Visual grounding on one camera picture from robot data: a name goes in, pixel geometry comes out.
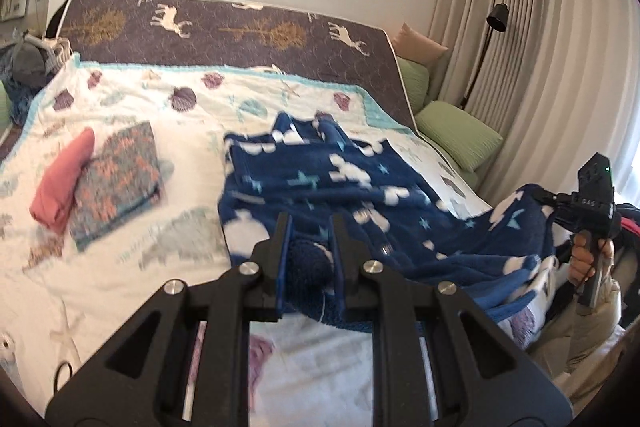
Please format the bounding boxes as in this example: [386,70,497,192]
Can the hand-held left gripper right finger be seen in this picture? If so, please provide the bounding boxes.
[330,212,573,427]

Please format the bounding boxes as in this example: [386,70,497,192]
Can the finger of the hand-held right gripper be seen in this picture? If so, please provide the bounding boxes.
[537,188,568,210]

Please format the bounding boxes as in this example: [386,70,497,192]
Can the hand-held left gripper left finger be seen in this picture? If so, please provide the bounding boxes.
[45,213,293,427]

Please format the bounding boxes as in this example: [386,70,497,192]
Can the blue fleece pajama top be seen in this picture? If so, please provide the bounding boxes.
[217,109,576,333]

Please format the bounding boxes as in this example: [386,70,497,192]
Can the white clothes hangers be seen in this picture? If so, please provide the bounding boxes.
[47,36,76,70]

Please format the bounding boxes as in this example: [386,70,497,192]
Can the pile of clothes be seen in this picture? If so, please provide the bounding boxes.
[0,29,61,128]

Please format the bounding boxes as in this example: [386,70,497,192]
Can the person's right hand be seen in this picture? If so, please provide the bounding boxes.
[570,232,616,298]

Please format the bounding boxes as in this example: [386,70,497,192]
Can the large green pillow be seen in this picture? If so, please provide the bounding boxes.
[415,101,504,172]

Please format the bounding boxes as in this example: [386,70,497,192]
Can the person's beige trousers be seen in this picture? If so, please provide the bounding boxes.
[530,287,640,403]

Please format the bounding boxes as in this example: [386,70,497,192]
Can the cream curtain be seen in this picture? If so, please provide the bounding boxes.
[427,0,640,208]

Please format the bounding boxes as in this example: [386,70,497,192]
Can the white seashell print quilt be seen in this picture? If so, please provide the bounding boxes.
[0,54,551,427]

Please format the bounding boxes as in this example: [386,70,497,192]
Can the small green pillow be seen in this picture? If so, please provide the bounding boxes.
[397,57,431,115]

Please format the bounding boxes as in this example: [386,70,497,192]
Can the black floor lamp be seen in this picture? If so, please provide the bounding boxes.
[460,3,511,110]

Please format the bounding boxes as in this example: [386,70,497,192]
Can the floral folded cloth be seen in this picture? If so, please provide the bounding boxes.
[67,121,166,253]

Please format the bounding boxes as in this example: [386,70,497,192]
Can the beige pillow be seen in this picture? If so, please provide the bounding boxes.
[390,23,449,68]

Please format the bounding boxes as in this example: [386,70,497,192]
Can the pink folded cloth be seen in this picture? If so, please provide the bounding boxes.
[29,127,97,233]

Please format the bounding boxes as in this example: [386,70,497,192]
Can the dark deer print mattress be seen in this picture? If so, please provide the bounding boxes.
[57,0,418,132]

